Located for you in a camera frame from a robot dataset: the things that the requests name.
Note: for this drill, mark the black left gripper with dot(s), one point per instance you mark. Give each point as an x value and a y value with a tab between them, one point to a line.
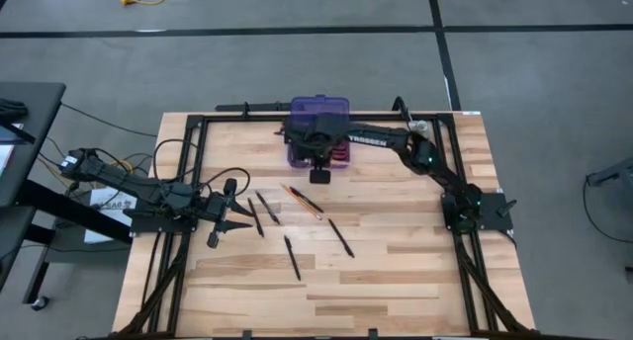
217	206

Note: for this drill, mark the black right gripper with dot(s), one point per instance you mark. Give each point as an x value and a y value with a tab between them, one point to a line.
319	137

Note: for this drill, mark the black pen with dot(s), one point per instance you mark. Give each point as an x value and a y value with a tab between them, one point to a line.
255	217
292	258
341	238
267	207
311	203

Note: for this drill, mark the orange pencil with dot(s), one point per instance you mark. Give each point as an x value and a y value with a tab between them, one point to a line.
297	197

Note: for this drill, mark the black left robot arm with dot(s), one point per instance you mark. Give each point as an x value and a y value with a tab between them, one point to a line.
123	179

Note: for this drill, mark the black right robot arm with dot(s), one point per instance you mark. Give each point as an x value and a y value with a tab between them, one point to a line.
390	137

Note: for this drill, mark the purple translucent supply box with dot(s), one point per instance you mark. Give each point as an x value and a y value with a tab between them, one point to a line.
316	105

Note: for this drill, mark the white labelled box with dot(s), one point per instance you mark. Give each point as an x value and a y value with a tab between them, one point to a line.
123	204

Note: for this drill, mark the black caster wheel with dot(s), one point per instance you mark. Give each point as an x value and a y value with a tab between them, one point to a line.
39	303

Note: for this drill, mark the black desk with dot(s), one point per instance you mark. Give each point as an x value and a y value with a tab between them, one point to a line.
44	112

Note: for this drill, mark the black tablet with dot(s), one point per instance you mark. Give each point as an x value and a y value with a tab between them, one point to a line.
15	132

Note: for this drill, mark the black bundle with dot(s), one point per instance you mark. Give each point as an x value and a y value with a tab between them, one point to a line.
12	110

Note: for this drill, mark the grey floor stand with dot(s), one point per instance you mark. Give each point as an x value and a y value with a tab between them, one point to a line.
613	173

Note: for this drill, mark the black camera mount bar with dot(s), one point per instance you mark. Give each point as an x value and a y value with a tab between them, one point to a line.
257	106

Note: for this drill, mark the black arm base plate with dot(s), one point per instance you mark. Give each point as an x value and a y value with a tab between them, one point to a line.
158	226
494	221

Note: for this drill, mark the black aluminium table frame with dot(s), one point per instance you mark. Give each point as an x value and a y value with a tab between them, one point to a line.
227	117

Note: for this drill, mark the black desk leg frame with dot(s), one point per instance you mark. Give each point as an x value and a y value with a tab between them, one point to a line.
74	210

